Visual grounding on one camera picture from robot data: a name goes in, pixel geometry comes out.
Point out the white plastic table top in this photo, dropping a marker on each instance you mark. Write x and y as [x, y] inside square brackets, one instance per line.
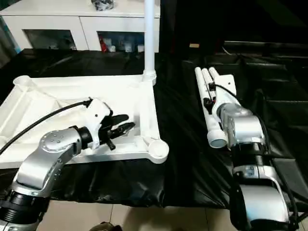
[60, 91]

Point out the beige curtain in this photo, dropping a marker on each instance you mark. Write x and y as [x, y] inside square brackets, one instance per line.
[6, 53]

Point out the red bottle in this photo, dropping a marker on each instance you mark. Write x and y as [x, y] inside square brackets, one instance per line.
[103, 44]

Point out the dark robot body part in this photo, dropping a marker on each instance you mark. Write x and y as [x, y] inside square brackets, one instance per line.
[107, 227]

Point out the white plastic table leg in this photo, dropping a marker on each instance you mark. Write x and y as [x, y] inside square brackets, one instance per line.
[206, 74]
[204, 115]
[213, 72]
[150, 36]

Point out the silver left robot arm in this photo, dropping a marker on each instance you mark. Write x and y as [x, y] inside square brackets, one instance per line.
[48, 156]

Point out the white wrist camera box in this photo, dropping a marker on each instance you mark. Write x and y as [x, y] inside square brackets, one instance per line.
[226, 89]
[96, 113]

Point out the black work mat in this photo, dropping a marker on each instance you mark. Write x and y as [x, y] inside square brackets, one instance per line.
[120, 183]

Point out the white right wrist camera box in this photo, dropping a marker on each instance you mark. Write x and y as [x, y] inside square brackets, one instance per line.
[226, 89]

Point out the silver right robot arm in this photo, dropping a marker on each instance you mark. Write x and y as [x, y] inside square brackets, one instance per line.
[245, 125]

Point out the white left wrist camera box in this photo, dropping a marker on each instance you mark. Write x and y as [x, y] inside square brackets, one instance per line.
[96, 113]

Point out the white jar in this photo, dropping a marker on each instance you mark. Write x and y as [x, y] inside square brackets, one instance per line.
[112, 49]
[140, 48]
[127, 47]

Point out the white cabinet with glass doors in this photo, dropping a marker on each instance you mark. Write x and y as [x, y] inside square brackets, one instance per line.
[48, 21]

